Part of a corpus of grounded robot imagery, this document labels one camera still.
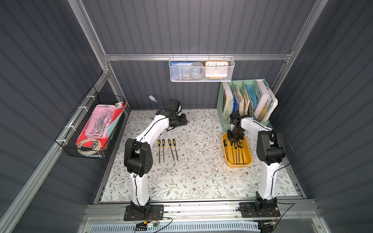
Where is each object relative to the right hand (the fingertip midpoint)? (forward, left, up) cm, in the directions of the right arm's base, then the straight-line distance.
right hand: (234, 140), depth 100 cm
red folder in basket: (-18, +73, +27) cm, 80 cm away
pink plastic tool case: (-5, +77, +31) cm, 83 cm away
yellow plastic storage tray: (-10, 0, -1) cm, 10 cm away
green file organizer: (+21, -9, +20) cm, 31 cm away
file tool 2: (-5, +49, -1) cm, 50 cm away
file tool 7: (-5, -4, -1) cm, 6 cm away
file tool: (-5, +52, -1) cm, 53 cm away
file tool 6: (-6, 0, 0) cm, 6 cm away
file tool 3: (-4, +44, -1) cm, 44 cm away
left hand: (+5, +35, +15) cm, 39 cm away
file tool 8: (-4, -2, -2) cm, 5 cm away
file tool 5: (-8, +3, -1) cm, 9 cm away
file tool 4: (-4, +41, -1) cm, 41 cm away
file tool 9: (-3, +7, 0) cm, 8 cm away
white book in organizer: (+18, -21, +19) cm, 33 cm away
